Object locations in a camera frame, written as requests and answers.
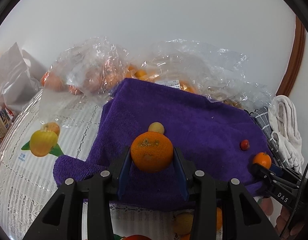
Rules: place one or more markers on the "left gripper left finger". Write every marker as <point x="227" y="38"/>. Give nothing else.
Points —
<point x="119" y="170"/>

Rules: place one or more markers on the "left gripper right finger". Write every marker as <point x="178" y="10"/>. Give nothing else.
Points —
<point x="184" y="170"/>

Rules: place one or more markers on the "large orange mandarin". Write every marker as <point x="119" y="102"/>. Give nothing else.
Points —
<point x="152" y="152"/>

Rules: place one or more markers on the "small orange kumquat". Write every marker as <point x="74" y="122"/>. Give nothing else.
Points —
<point x="263" y="159"/>

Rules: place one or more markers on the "yellow longan fruit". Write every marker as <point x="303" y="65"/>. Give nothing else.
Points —
<point x="156" y="127"/>

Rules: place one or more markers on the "small red hawthorn fruit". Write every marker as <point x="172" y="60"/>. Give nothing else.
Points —
<point x="244" y="145"/>

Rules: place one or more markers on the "person right hand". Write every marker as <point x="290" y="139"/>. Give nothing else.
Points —
<point x="280" y="220"/>

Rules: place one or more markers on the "purple towel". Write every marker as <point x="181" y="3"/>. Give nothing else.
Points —
<point x="208" y="133"/>

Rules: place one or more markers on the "white striped towel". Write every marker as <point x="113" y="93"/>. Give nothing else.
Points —
<point x="282" y="117"/>

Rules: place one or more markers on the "grey checked cloth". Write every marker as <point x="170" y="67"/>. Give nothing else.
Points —
<point x="260" y="117"/>

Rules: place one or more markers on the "clear plastic bag right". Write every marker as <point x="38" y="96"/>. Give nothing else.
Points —
<point x="197" y="67"/>

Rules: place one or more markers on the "clear plastic bag of oranges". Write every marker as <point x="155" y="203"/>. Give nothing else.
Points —
<point x="93" y="68"/>

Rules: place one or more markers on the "plastic bottle with label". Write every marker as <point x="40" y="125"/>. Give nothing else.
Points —
<point x="6" y="119"/>

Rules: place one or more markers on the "white plastic bag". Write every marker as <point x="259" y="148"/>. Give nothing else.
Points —
<point x="20" y="75"/>

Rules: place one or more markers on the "brown wooden door frame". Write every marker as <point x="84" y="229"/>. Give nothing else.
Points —
<point x="295" y="60"/>

